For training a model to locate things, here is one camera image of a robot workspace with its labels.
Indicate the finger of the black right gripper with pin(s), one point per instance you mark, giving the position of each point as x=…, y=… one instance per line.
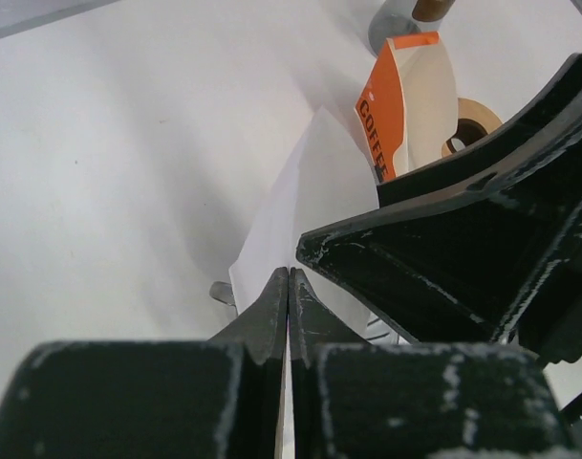
x=499, y=261
x=563, y=89

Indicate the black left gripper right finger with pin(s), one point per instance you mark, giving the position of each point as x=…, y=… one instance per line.
x=353, y=399

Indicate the white paper coffee filter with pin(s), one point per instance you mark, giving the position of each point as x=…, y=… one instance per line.
x=325, y=179

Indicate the coffee filter paper pack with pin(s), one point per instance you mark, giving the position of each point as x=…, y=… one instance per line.
x=408, y=107

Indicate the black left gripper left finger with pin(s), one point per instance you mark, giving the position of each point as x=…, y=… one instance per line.
x=215, y=398

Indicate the glass carafe with cork band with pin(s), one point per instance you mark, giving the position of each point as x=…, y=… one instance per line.
x=402, y=17

